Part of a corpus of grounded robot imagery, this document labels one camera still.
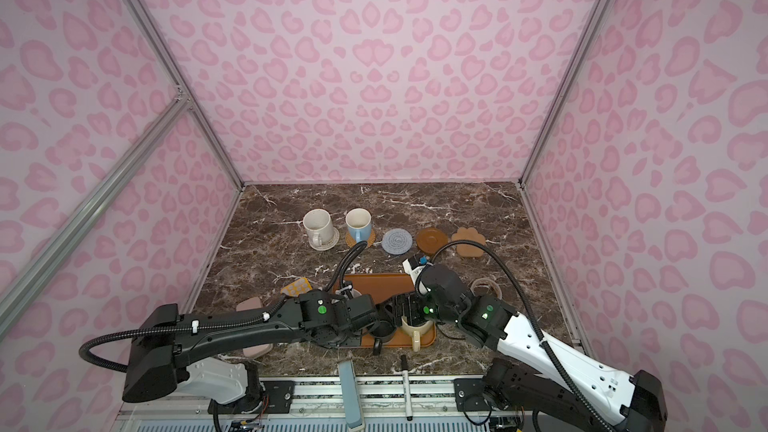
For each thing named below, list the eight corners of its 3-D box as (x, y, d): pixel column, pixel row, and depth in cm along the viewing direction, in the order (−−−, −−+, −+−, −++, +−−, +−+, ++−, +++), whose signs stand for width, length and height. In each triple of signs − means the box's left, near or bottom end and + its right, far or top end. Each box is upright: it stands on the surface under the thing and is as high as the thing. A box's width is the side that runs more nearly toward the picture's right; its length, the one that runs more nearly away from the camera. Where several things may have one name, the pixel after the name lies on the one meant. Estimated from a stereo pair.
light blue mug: (347, 254, 102) (342, 236, 93) (350, 227, 109) (346, 208, 100) (370, 254, 102) (368, 235, 93) (372, 227, 109) (370, 208, 100)
